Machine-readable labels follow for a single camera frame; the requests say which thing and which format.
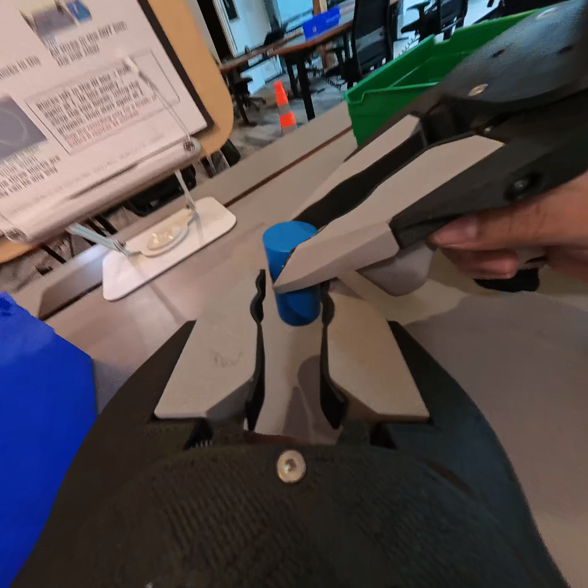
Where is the wooden backing board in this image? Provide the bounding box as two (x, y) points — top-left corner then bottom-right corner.
(147, 0), (236, 157)

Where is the printed instruction sheet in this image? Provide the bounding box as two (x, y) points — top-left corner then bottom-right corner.
(0, 0), (209, 217)

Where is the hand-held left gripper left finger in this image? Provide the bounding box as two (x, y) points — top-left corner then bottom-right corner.
(154, 269), (267, 432)

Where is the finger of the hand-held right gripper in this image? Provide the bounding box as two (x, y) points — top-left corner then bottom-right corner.
(272, 133), (507, 298)
(293, 114), (432, 228)

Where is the blue plastic bin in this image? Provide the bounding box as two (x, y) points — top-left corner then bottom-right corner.
(0, 292), (98, 584)

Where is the orange traffic cone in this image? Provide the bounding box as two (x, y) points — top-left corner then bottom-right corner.
(274, 81), (298, 135)

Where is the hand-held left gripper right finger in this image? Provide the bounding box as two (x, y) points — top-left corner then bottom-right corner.
(319, 281), (431, 432)

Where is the green plastic bin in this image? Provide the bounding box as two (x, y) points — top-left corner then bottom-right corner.
(345, 9), (543, 147)

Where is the person's right hand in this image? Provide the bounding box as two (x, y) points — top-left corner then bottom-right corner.
(427, 172), (588, 281)

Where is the wooden background table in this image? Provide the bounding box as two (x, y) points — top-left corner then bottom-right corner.
(271, 21), (354, 121)

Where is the blue cylinder block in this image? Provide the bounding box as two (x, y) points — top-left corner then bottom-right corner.
(263, 220), (322, 327)

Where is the black office chair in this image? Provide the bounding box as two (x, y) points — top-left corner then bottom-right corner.
(122, 139), (243, 217)
(349, 0), (396, 88)

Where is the white document stand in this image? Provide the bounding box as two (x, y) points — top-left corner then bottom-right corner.
(0, 55), (238, 302)

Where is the small blue storage bin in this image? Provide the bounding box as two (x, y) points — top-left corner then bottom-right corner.
(302, 7), (341, 37)

